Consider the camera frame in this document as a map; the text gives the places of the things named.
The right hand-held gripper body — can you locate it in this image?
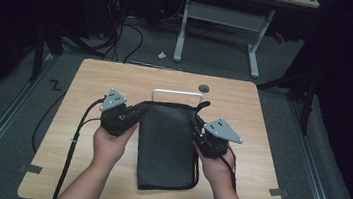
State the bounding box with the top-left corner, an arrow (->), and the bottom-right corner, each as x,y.
192,115 -> 246,162

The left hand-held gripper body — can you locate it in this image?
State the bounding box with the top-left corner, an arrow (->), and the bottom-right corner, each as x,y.
96,86 -> 143,139

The white metal rack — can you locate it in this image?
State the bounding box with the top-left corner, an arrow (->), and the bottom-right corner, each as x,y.
150,87 -> 205,109

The dark grey cloth yellow lining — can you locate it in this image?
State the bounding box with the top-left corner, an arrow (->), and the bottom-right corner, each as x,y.
129,98 -> 208,197

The person's right hand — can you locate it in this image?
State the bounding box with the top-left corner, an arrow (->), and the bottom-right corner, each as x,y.
188,142 -> 240,192

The person's left hand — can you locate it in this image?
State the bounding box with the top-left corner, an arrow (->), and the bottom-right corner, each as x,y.
89,118 -> 139,177

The dark round table grommet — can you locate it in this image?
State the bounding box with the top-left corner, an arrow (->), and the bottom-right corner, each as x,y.
198,83 -> 211,94

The grey tape strip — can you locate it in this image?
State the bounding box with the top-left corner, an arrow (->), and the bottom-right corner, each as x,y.
268,187 -> 289,199
18,162 -> 44,176

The black metal stand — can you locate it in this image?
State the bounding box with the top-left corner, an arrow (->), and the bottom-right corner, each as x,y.
251,63 -> 321,137
28,12 -> 68,86

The small red object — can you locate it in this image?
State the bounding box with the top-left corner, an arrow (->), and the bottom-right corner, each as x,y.
272,31 -> 288,46

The black computer tower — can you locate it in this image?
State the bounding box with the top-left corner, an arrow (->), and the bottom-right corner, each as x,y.
74,0 -> 127,41

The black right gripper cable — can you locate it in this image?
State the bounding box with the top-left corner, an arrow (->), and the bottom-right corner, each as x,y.
214,144 -> 243,194

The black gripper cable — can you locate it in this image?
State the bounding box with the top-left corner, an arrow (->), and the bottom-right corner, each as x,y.
214,144 -> 243,194
51,91 -> 107,199

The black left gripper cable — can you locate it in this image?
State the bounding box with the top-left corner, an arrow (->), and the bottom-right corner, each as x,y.
51,91 -> 107,199

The bundle of black floor cables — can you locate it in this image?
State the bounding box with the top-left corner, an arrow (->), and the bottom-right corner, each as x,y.
96,12 -> 148,66

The thin black floor cable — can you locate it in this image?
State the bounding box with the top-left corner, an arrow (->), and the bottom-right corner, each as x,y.
30,88 -> 68,157

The white frame desk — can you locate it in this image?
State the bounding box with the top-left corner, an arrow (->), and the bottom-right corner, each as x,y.
101,0 -> 321,86

